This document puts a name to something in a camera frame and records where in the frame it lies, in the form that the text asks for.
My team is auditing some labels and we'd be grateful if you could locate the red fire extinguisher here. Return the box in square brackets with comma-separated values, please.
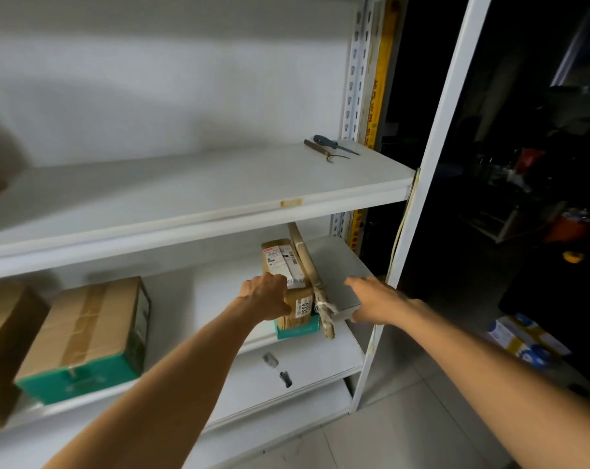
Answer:
[543, 209, 590, 264]

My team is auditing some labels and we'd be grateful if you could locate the person's left forearm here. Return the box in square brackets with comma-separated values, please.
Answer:
[43, 297, 266, 469]

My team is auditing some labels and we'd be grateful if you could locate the small white blue carton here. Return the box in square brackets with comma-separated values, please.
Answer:
[485, 313, 571, 369]

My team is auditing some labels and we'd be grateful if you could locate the white metal shelf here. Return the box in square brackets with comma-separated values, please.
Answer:
[0, 0, 493, 469]

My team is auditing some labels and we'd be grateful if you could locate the small long brown box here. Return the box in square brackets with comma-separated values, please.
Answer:
[261, 238, 315, 330]

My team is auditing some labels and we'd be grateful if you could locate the person's left hand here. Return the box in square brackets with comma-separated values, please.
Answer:
[238, 272, 292, 324]

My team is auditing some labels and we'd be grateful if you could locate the wide low cardboard box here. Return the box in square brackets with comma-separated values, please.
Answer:
[0, 283, 51, 428]

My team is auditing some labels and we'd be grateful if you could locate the yellow sticker strip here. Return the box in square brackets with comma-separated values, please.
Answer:
[348, 0, 401, 255]

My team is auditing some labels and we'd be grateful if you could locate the person's right forearm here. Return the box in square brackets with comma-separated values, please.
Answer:
[402, 302, 590, 469]

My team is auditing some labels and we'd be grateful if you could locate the thin green flat box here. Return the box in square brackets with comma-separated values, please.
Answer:
[274, 315, 321, 341]

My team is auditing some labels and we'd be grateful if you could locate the slim dark tool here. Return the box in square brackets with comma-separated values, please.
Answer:
[262, 352, 294, 389]

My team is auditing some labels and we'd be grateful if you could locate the person's right hand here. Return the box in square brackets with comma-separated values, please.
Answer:
[344, 277, 425, 326]

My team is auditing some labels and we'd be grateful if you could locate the paper-wrapped taped parcel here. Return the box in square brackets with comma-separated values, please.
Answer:
[287, 221, 338, 340]

